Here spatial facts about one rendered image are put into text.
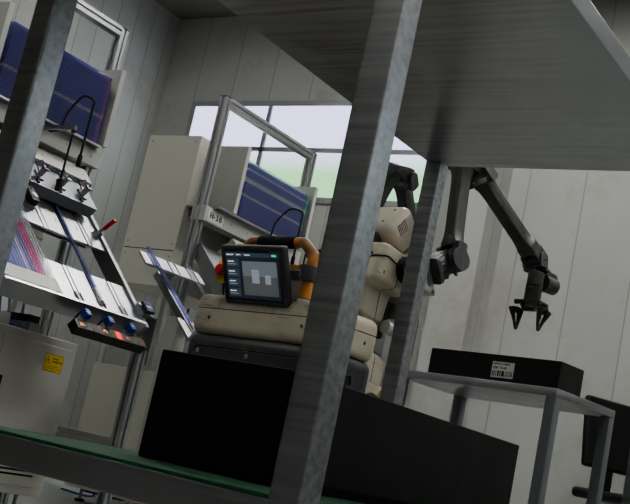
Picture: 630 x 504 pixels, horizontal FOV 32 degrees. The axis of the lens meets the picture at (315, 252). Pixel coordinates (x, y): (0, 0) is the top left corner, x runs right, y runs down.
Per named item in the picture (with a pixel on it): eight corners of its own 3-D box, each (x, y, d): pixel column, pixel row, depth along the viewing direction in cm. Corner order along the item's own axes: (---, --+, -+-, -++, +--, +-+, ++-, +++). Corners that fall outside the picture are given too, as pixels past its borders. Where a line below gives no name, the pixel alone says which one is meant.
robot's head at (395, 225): (386, 227, 341) (411, 203, 350) (336, 226, 355) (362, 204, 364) (400, 266, 346) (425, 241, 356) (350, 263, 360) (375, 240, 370)
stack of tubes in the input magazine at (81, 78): (96, 143, 418) (113, 79, 423) (-5, 92, 376) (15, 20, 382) (73, 143, 425) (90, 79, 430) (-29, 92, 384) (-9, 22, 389)
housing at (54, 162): (68, 208, 419) (92, 183, 415) (-32, 165, 379) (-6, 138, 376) (61, 193, 423) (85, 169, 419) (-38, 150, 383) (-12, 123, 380)
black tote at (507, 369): (426, 375, 423) (432, 347, 426) (451, 383, 436) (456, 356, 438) (556, 392, 385) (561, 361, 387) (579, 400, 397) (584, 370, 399)
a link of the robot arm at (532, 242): (458, 175, 368) (482, 166, 360) (465, 167, 372) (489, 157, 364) (524, 274, 378) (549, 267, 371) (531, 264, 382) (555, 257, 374)
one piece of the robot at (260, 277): (301, 327, 302) (294, 247, 299) (215, 318, 326) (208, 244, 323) (327, 319, 310) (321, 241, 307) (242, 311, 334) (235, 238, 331)
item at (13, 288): (133, 337, 382) (147, 324, 381) (-10, 292, 329) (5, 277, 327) (132, 334, 383) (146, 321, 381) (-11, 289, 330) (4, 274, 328)
